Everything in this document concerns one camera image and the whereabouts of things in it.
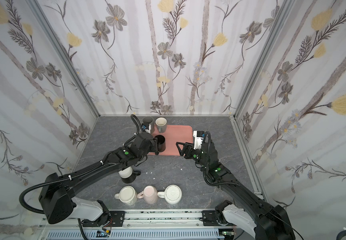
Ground pink plastic tray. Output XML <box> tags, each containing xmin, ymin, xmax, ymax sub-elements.
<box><xmin>152</xmin><ymin>125</ymin><xmax>193</xmax><ymax>156</ymax></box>

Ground tall grey mug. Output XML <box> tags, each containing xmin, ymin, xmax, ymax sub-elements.
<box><xmin>142</xmin><ymin>117</ymin><xmax>155</xmax><ymax>134</ymax></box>

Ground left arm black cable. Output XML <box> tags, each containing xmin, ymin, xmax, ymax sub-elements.
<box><xmin>18</xmin><ymin>179</ymin><xmax>60</xmax><ymax>216</ymax></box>

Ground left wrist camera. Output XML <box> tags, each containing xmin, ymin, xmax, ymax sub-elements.
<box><xmin>141</xmin><ymin>123</ymin><xmax>152</xmax><ymax>134</ymax></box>

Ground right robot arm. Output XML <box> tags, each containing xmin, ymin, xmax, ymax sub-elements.
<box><xmin>176</xmin><ymin>142</ymin><xmax>296</xmax><ymax>240</ymax></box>

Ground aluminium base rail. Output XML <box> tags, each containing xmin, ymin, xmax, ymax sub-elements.
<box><xmin>37</xmin><ymin>208</ymin><xmax>287</xmax><ymax>232</ymax></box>

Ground pink mug upside down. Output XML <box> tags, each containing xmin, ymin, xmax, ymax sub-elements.
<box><xmin>137</xmin><ymin>186</ymin><xmax>159</xmax><ymax>205</ymax></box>

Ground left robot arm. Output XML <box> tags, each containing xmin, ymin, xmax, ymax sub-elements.
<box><xmin>39</xmin><ymin>133</ymin><xmax>159</xmax><ymax>227</ymax></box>

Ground black mug white base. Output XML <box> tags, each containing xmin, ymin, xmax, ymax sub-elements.
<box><xmin>118</xmin><ymin>167</ymin><xmax>141</xmax><ymax>184</ymax></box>

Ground small grey mug white inside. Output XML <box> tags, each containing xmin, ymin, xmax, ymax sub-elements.
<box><xmin>155</xmin><ymin>118</ymin><xmax>168</xmax><ymax>133</ymax></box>

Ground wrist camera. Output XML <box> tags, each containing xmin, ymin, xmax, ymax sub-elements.
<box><xmin>141</xmin><ymin>123</ymin><xmax>152</xmax><ymax>134</ymax></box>
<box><xmin>193</xmin><ymin>131</ymin><xmax>205</xmax><ymax>150</ymax></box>

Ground cream mug upside down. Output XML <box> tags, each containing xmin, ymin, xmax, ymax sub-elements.
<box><xmin>115</xmin><ymin>186</ymin><xmax>138</xmax><ymax>206</ymax></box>

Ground white ribbed mug upside down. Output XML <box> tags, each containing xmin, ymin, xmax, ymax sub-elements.
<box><xmin>158</xmin><ymin>185</ymin><xmax>182</xmax><ymax>205</ymax></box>

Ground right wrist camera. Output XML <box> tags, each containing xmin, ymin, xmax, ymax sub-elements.
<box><xmin>193</xmin><ymin>131</ymin><xmax>205</xmax><ymax>150</ymax></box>

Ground white vented cable duct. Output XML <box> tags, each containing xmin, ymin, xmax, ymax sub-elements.
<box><xmin>45</xmin><ymin>229</ymin><xmax>225</xmax><ymax>240</ymax></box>

